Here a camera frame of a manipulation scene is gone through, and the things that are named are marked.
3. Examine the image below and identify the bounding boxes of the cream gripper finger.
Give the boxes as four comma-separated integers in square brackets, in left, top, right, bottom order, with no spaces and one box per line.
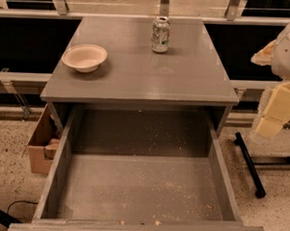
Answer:
[255,117,283,139]

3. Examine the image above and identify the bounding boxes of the grey top drawer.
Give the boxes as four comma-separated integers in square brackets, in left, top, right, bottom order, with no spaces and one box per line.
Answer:
[8,106,264,231]

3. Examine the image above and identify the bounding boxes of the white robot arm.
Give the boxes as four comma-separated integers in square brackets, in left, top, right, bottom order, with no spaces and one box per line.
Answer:
[250,22,290,139]

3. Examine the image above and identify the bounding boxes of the grey drawer cabinet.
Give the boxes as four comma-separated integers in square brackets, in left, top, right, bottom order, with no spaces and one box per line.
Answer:
[40,15,238,108]

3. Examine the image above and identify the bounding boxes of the black metal stand base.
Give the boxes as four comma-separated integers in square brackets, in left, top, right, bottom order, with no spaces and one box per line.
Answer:
[233,132,290,198]

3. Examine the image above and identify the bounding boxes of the white paper bowl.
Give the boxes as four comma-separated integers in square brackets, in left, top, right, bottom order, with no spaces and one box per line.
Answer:
[62,44,108,73]

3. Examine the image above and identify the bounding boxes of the brown cardboard box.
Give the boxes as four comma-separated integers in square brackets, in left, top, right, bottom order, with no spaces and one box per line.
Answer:
[27,106,60,174]

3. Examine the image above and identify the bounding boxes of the metal railing frame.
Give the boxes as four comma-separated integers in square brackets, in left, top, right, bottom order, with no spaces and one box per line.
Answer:
[0,0,290,133]

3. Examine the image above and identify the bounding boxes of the black cable on floor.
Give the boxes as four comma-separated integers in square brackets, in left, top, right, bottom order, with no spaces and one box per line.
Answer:
[7,199,39,216]

